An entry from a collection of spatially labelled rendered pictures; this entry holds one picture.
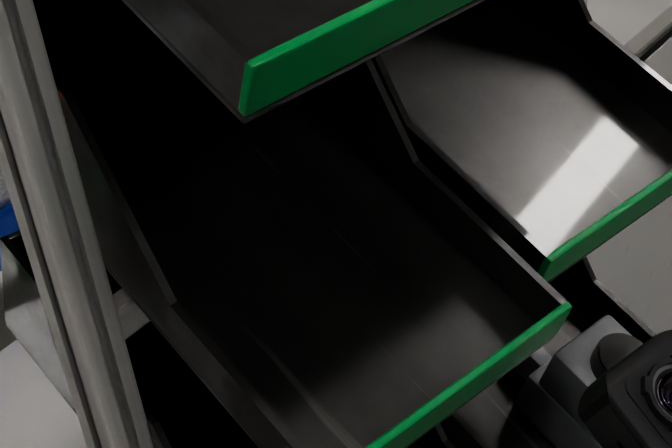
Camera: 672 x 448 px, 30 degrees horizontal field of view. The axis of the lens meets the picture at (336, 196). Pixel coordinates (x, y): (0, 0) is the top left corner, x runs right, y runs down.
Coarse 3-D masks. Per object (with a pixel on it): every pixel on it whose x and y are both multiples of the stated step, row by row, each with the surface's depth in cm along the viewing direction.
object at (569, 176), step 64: (512, 0) 66; (576, 0) 62; (384, 64) 56; (448, 64) 62; (512, 64) 62; (576, 64) 63; (640, 64) 61; (448, 128) 59; (512, 128) 60; (576, 128) 60; (640, 128) 61; (512, 192) 57; (576, 192) 58; (640, 192) 56; (576, 256) 54
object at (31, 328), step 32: (32, 288) 58; (32, 320) 60; (32, 352) 63; (128, 352) 64; (160, 352) 64; (64, 384) 61; (160, 384) 63; (192, 384) 63; (160, 416) 62; (192, 416) 62; (224, 416) 63
